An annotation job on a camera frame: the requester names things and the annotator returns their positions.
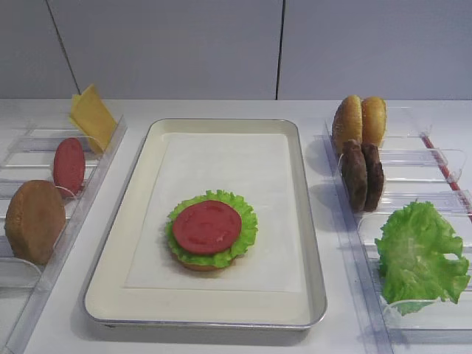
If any red tomato slice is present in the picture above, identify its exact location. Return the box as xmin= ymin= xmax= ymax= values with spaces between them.
xmin=172 ymin=200 xmax=242 ymax=255

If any green lettuce on bun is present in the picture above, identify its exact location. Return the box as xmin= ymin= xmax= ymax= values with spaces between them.
xmin=164 ymin=190 xmax=258 ymax=258

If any brown meat patty front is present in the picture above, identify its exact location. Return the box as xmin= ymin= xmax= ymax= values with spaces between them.
xmin=341 ymin=139 xmax=367 ymax=212

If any brown meat patty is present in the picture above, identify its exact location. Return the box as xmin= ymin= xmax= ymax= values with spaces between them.
xmin=361 ymin=143 xmax=384 ymax=212
xmin=341 ymin=139 xmax=367 ymax=212

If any brown meat patty rear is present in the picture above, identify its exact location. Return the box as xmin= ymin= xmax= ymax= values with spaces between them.
xmin=361 ymin=143 xmax=384 ymax=212

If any yellow cheese slice front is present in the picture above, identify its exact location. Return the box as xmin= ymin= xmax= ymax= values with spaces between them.
xmin=69 ymin=84 xmax=117 ymax=155

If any yellow cheese slice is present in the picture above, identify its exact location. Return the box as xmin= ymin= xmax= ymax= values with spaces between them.
xmin=70 ymin=94 xmax=81 ymax=116
xmin=69 ymin=84 xmax=117 ymax=155

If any tomato slice in rack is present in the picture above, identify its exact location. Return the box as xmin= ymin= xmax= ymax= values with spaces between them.
xmin=53 ymin=138 xmax=86 ymax=198

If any yellow cheese slice rear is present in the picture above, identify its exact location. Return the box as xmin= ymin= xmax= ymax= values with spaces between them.
xmin=70 ymin=94 xmax=81 ymax=116

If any green lettuce leaf in rack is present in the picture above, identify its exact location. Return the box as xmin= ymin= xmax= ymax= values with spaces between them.
xmin=375 ymin=201 xmax=471 ymax=316

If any white paper tray liner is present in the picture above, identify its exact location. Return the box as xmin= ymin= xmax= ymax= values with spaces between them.
xmin=126 ymin=133 xmax=302 ymax=292

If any bun bottom on tray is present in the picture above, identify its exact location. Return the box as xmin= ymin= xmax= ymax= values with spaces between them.
xmin=175 ymin=253 xmax=234 ymax=271

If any sesame bun top left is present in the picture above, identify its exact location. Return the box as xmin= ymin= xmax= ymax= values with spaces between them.
xmin=332 ymin=95 xmax=362 ymax=155

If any bun top right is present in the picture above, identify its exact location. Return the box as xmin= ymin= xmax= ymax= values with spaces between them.
xmin=361 ymin=97 xmax=387 ymax=146

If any white metal tray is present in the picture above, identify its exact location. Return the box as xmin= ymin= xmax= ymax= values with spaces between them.
xmin=84 ymin=118 xmax=327 ymax=330

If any clear acrylic right rack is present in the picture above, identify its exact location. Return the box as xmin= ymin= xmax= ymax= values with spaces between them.
xmin=320 ymin=105 xmax=471 ymax=353

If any clear acrylic rack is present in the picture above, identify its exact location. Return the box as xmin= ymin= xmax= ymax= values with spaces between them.
xmin=1 ymin=118 xmax=127 ymax=353
xmin=320 ymin=105 xmax=471 ymax=353

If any clear acrylic left rack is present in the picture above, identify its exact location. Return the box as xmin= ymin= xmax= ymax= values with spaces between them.
xmin=1 ymin=118 xmax=127 ymax=353

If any bun bottom slice in rack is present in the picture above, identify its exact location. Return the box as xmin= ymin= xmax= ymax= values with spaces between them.
xmin=5 ymin=180 xmax=66 ymax=266

